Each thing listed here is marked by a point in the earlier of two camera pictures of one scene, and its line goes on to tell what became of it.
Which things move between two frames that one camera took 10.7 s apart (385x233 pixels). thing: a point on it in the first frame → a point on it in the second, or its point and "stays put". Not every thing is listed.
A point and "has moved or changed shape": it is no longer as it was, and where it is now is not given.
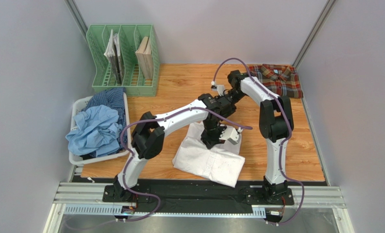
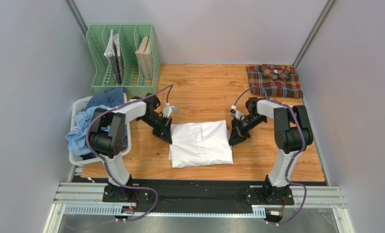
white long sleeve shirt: (221, 163) has moved or changed shape
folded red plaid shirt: (282, 79) stays put
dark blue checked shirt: (113, 98) stays put
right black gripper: (209, 100) → (240, 127)
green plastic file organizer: (133, 82) stays put
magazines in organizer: (113, 53) stays put
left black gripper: (210, 141) → (164, 132)
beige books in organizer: (143, 54) stays put
